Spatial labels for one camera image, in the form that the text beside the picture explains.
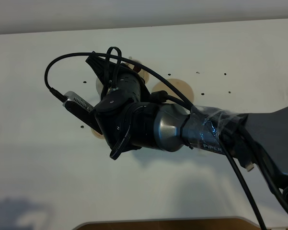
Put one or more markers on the beige teapot saucer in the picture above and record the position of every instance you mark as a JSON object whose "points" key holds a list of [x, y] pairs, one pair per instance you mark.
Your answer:
{"points": [[181, 85]]}

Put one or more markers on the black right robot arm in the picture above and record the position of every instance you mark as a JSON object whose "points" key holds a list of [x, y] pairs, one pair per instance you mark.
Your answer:
{"points": [[130, 117]]}

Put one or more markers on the near beige cup saucer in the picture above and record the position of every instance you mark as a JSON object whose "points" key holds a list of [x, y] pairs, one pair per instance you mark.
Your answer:
{"points": [[97, 135]]}

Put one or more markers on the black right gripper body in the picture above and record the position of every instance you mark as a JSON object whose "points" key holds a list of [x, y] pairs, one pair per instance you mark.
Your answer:
{"points": [[120, 84]]}

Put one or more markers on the beige ceramic teapot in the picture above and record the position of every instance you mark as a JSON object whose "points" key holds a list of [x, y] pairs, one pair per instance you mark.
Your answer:
{"points": [[99, 87]]}

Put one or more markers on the beige cup saucer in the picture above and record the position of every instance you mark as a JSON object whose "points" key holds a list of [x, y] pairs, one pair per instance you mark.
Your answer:
{"points": [[142, 73], [97, 135]]}

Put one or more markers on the far beige cup saucer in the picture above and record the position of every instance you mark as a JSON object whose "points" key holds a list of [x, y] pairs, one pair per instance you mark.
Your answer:
{"points": [[142, 73]]}

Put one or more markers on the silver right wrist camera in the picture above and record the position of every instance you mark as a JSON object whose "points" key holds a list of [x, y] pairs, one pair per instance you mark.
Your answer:
{"points": [[81, 109]]}

